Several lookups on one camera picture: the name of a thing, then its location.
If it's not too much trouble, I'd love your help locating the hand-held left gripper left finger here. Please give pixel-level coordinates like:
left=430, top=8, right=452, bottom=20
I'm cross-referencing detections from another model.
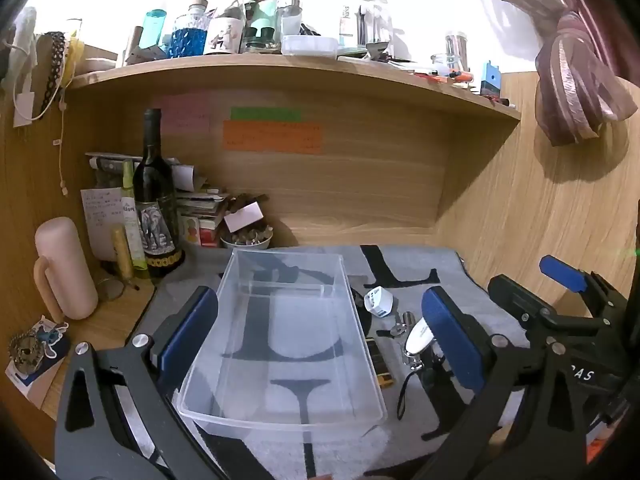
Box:
left=54, top=286, right=226, bottom=480

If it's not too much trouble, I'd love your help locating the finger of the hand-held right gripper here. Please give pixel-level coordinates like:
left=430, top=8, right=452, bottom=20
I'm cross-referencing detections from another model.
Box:
left=487, top=274, right=556, bottom=333
left=540, top=255, right=628, bottom=311

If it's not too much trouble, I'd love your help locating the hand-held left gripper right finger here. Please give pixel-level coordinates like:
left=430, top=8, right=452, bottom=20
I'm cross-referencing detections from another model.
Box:
left=415, top=286, right=596, bottom=480

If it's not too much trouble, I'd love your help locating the white power adapter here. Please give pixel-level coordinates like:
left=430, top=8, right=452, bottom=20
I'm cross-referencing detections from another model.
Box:
left=363, top=286, right=396, bottom=318

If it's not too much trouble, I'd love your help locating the clear plastic bin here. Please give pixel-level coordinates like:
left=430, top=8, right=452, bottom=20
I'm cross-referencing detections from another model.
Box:
left=172, top=246, right=388, bottom=433

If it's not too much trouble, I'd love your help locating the yellow tube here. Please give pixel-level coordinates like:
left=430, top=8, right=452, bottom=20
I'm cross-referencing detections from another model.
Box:
left=111, top=225, right=135, bottom=281

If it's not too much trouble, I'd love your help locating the small bowl of trinkets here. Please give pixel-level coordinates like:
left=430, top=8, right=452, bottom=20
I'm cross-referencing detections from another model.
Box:
left=220, top=227, right=274, bottom=251

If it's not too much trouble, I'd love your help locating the stack of books and papers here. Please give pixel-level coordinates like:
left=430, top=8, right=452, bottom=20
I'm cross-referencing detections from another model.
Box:
left=85, top=151, right=271, bottom=248

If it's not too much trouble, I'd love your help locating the yellow-green slim bottle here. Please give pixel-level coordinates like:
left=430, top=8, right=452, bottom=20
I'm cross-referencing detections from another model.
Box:
left=121, top=160, right=148, bottom=278

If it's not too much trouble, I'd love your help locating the white card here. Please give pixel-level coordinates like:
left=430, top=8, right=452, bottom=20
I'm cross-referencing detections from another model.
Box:
left=223, top=201, right=264, bottom=233

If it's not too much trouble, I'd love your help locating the cartoon sticker card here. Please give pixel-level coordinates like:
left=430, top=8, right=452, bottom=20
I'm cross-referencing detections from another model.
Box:
left=5, top=316, right=71, bottom=396

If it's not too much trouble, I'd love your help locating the white handwritten paper note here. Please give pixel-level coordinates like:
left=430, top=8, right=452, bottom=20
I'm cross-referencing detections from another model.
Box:
left=81, top=187, right=126, bottom=261

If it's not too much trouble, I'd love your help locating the grey mat with black letters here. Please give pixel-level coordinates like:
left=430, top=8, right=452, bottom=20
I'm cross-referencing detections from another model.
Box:
left=125, top=244, right=531, bottom=480

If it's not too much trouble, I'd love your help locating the dark wine bottle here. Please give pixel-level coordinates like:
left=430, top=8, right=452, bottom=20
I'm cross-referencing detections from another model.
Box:
left=132, top=108, right=186, bottom=278

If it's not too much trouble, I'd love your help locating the pink curtain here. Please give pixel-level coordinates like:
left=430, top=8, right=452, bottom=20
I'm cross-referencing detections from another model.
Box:
left=465, top=0, right=640, bottom=147

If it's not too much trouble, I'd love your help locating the blue box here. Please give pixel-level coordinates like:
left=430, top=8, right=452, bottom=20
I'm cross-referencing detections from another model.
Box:
left=481, top=61, right=502, bottom=96

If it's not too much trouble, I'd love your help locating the orange sticky note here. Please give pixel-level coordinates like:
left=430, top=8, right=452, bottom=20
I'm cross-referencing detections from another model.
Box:
left=222, top=121, right=322, bottom=155

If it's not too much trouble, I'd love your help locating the pink sticky note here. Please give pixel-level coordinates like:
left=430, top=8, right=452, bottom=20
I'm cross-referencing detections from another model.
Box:
left=160, top=94, right=211, bottom=133

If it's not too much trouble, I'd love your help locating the green sticky note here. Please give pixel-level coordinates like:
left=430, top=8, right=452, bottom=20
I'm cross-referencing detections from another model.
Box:
left=230, top=107, right=302, bottom=122

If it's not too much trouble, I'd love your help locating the glass jar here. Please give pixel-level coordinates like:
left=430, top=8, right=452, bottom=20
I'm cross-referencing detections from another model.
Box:
left=445, top=31, right=468, bottom=73

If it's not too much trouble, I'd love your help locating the wooden shelf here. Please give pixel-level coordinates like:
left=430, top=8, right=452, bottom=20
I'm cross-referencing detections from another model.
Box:
left=65, top=52, right=523, bottom=121

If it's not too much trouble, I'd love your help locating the black lace band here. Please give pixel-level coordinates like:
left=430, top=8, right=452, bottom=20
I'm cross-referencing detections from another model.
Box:
left=40, top=31, right=66, bottom=116

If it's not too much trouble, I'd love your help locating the glass bottle with blue beads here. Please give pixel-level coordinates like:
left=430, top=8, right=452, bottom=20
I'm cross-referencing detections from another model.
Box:
left=170, top=0, right=211, bottom=57

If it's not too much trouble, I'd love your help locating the white label sake bottle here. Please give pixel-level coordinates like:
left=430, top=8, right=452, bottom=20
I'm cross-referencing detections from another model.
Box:
left=202, top=0, right=248, bottom=56

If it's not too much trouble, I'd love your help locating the teal bottle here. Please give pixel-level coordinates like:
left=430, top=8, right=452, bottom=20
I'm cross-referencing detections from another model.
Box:
left=142, top=10, right=168, bottom=56

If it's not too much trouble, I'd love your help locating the white plastic container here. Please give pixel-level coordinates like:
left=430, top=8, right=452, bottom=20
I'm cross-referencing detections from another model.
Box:
left=281, top=35, right=338, bottom=57

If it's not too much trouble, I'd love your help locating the green glass bottle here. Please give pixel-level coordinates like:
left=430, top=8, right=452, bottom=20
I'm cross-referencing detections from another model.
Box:
left=242, top=0, right=281, bottom=53

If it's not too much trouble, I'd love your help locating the small clear bottle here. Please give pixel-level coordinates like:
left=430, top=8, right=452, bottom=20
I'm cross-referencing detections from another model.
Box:
left=339, top=5, right=358, bottom=48

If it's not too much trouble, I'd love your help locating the black strap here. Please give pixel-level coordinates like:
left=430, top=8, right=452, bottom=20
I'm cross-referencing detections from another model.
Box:
left=396, top=367, right=426, bottom=421

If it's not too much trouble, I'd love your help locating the pink handled mug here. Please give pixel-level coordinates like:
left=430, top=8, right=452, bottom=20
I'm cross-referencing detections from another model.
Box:
left=33, top=216, right=99, bottom=322

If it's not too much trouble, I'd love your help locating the white charger with cable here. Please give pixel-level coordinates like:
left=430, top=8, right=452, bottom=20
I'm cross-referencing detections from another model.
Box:
left=11, top=7, right=40, bottom=128

